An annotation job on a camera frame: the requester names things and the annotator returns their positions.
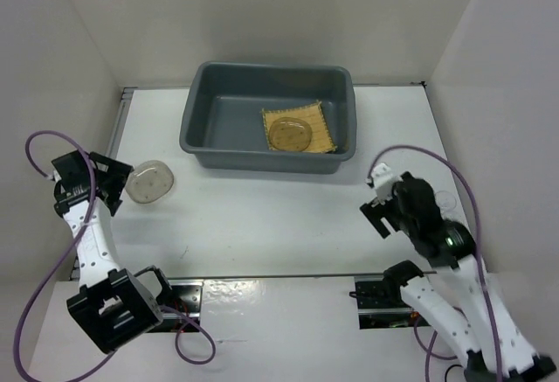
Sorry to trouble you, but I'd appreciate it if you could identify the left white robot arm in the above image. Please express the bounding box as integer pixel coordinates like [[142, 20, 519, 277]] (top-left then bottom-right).
[[52, 150, 174, 354]]

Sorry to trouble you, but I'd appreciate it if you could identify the clear glass plate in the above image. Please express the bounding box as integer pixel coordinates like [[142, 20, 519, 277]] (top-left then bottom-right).
[[268, 117, 313, 152], [125, 160, 175, 205]]

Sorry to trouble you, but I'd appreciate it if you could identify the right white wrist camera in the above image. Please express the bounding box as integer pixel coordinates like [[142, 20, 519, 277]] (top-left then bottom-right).
[[366, 163, 402, 204]]

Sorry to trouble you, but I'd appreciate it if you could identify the grey plastic bin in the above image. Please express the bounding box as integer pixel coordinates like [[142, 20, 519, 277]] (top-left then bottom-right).
[[178, 61, 357, 174]]

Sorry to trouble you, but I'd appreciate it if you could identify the clear glass cup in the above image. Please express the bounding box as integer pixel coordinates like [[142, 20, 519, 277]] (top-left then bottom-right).
[[435, 191, 458, 213]]

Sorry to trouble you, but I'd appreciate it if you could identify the yellow woven bamboo mat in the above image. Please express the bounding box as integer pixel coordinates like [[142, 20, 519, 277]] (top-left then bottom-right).
[[261, 101, 336, 154]]

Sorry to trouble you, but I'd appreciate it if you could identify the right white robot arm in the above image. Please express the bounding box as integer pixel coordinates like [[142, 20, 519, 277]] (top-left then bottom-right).
[[360, 163, 556, 381]]

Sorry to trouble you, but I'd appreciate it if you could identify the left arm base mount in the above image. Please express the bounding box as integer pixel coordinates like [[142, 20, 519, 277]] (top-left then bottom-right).
[[150, 280, 204, 333]]

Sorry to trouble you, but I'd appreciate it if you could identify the aluminium table rail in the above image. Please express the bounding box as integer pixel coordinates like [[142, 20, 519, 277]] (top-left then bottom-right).
[[66, 87, 135, 287]]

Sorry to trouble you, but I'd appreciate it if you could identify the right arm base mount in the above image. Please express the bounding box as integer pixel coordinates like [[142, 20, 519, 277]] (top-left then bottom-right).
[[349, 274, 419, 330]]

